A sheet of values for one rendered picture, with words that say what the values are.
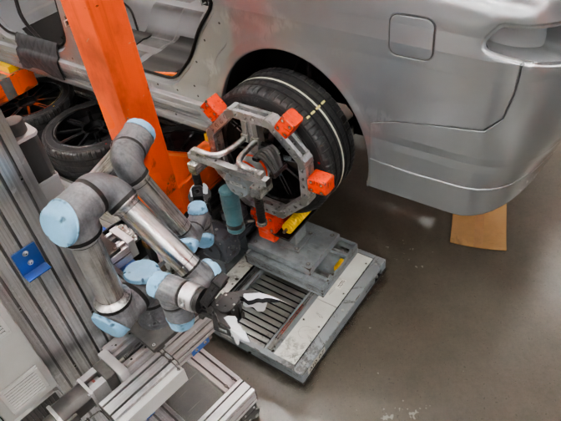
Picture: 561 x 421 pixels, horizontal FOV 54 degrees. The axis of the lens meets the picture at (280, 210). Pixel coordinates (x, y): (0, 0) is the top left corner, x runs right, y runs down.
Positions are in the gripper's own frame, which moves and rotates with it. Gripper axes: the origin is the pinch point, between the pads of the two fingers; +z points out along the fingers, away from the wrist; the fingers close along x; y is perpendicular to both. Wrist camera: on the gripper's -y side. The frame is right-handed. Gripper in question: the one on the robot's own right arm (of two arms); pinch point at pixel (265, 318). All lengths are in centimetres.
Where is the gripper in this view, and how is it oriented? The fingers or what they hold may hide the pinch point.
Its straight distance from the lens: 138.2
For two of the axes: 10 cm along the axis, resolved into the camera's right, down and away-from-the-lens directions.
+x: -4.7, 5.2, -7.1
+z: 8.8, 2.4, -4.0
